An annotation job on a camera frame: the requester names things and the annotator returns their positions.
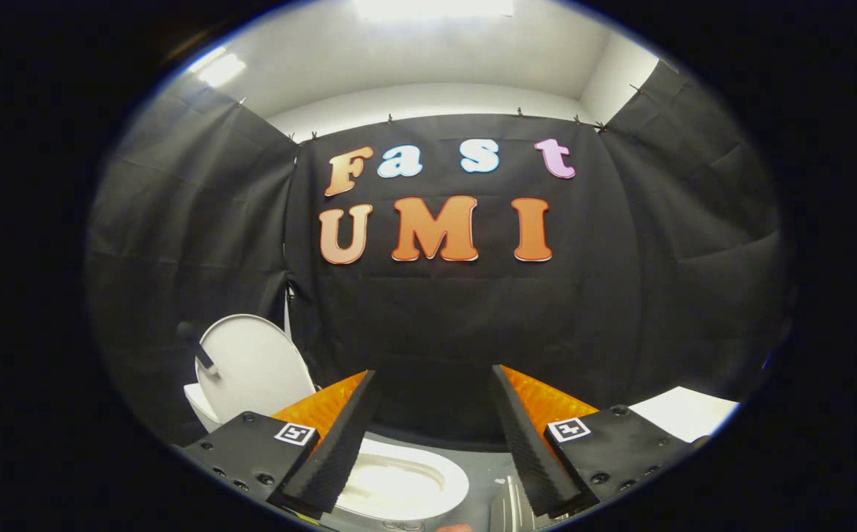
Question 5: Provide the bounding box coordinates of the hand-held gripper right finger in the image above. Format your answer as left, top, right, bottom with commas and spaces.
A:
489, 364, 711, 519

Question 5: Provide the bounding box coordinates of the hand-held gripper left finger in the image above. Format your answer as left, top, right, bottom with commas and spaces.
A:
181, 369, 380, 516

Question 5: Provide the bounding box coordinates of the white toilet lid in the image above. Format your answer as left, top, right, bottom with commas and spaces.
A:
176, 314, 317, 426

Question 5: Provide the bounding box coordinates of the black toilet lid handle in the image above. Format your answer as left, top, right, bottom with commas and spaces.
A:
176, 321, 219, 378

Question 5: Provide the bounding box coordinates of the white toilet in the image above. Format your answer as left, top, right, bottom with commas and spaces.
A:
183, 381, 471, 530

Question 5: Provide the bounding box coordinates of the black backdrop cloth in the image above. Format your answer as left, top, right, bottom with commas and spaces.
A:
87, 59, 795, 451

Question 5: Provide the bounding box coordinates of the white drawer cabinet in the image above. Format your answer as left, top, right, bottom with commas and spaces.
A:
489, 386, 740, 531

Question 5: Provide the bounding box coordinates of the rectangular ceiling light panel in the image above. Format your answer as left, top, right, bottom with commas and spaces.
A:
355, 0, 515, 20

